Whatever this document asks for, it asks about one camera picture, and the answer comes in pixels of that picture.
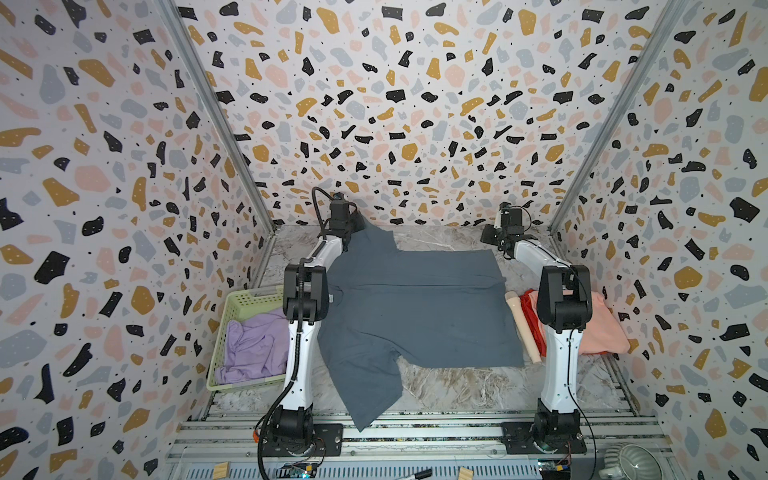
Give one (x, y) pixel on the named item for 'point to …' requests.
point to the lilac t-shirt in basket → (257, 348)
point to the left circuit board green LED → (297, 470)
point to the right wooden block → (465, 474)
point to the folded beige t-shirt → (524, 325)
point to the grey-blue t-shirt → (438, 308)
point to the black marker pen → (423, 474)
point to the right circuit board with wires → (552, 470)
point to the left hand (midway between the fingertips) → (361, 209)
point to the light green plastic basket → (235, 304)
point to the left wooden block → (222, 470)
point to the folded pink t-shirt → (602, 334)
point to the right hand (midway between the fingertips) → (483, 222)
